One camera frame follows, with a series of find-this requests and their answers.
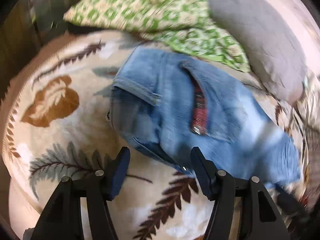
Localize blue denim jeans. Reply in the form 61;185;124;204
109;46;300;185

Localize beige leaf pattern blanket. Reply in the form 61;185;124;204
1;31;319;239

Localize grey quilted pillow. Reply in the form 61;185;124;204
208;0;307;105

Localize green checkered quilt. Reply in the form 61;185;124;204
63;0;251;73

